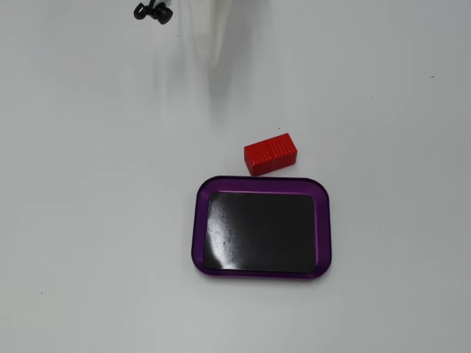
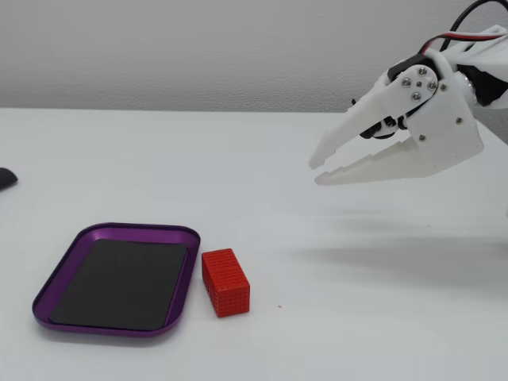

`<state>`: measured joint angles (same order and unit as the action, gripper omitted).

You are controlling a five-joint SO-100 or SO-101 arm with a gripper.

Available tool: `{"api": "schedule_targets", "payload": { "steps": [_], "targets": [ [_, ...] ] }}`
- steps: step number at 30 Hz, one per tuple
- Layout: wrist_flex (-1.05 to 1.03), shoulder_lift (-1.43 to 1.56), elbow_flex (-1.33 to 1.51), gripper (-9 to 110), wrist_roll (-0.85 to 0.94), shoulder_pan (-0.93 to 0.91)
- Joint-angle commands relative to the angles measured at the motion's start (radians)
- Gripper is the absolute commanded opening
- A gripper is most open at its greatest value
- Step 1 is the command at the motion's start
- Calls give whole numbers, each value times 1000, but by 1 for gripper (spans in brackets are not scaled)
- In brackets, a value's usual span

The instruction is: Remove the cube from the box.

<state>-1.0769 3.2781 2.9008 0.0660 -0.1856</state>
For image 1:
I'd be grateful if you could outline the purple metal tray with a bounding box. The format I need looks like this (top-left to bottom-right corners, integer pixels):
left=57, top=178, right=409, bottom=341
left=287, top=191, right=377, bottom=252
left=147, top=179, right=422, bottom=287
left=191, top=175, right=333, bottom=283

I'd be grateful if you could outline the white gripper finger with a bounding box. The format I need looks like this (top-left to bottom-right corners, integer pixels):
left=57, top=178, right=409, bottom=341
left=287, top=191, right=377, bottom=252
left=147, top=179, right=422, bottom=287
left=198, top=0, right=236, bottom=123

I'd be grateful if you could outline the red textured block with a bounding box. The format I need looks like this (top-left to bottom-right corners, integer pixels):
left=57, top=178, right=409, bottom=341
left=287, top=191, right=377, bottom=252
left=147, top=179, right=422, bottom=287
left=243, top=132, right=298, bottom=177

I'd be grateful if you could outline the black tray mat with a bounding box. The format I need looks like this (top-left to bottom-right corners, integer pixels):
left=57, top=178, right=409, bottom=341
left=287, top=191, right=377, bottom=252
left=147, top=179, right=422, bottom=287
left=205, top=190, right=318, bottom=274

